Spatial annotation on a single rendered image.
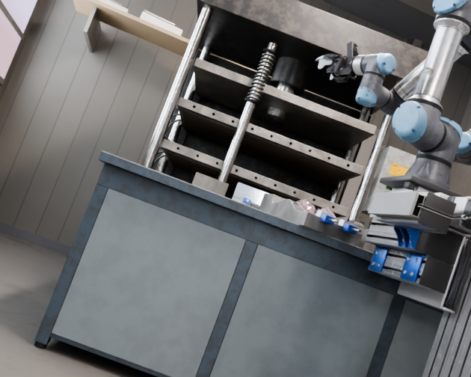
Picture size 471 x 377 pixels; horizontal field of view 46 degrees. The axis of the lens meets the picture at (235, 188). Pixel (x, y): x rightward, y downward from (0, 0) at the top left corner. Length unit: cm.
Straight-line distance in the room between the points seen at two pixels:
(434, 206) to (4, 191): 425
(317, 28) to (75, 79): 273
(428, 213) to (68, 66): 422
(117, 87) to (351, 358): 363
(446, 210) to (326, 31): 181
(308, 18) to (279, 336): 176
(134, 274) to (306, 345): 73
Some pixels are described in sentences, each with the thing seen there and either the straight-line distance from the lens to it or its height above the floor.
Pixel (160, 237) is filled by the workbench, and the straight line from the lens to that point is 222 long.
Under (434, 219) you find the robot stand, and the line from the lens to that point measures 158.
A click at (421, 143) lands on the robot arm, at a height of 115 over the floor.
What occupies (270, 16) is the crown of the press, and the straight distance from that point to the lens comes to 318.
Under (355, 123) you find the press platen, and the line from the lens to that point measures 324.
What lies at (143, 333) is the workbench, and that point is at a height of 19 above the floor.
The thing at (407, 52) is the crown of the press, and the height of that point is 195.
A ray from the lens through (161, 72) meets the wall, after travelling 530.
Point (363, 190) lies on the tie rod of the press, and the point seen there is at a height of 115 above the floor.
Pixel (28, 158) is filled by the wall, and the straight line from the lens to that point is 525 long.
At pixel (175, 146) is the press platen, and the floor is 102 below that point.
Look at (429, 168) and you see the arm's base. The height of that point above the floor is 109.
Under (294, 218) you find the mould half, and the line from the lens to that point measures 224.
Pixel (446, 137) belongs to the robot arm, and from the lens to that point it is 191.
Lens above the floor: 66
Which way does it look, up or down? 5 degrees up
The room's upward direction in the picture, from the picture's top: 21 degrees clockwise
